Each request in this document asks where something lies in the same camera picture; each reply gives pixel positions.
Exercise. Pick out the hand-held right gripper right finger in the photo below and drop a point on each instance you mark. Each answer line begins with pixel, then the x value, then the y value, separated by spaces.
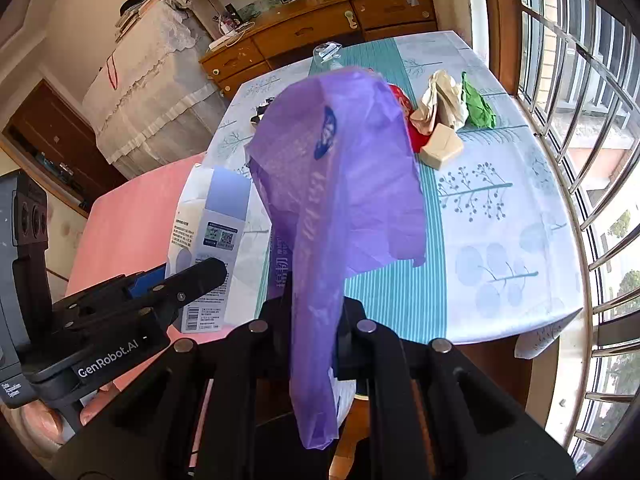
pixel 352 320

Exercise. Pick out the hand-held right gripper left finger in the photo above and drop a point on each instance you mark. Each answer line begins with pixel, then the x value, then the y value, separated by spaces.
pixel 275 320

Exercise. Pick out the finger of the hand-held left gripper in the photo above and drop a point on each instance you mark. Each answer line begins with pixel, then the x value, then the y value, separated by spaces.
pixel 145 282
pixel 200 275

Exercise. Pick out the white and blue carton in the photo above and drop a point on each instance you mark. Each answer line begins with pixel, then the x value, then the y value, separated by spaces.
pixel 215 220

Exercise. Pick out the purple plastic bag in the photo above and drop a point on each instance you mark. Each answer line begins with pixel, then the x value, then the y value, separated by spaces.
pixel 340 185

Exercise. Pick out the black and gold wrapper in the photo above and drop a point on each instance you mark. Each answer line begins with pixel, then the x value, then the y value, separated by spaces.
pixel 260 110

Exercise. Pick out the person's left hand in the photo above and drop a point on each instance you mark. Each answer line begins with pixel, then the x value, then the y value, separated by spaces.
pixel 40 422

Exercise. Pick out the pink padded chair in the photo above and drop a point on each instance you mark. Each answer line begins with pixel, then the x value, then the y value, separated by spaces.
pixel 130 230

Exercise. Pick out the printed tablecloth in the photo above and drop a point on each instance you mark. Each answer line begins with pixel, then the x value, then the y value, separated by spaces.
pixel 500 220

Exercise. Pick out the brown wooden cabinet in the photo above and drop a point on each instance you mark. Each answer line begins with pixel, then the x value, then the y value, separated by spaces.
pixel 50 130

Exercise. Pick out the small tan box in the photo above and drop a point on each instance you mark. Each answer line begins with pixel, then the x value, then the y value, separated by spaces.
pixel 442 147

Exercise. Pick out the red and pink drink carton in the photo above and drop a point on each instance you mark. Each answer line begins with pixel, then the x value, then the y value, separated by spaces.
pixel 406 115

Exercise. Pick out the white power strip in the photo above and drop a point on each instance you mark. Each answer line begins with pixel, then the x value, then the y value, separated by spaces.
pixel 220 42

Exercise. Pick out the crumpled beige paper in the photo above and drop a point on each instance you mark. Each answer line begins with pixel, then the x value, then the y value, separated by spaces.
pixel 442 100

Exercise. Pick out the crumpled green wrapper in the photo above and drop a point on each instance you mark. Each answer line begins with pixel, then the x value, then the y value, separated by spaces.
pixel 477 105

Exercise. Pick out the clear plastic bottle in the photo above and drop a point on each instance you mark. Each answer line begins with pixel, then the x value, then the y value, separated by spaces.
pixel 327 52

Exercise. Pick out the wooden desk with drawers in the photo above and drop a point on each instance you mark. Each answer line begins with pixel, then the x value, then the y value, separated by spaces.
pixel 300 30

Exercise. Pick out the stack of books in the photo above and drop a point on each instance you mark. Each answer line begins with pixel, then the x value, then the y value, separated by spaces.
pixel 137 12

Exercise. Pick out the metal window grille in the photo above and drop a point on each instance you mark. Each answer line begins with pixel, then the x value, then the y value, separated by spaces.
pixel 590 110

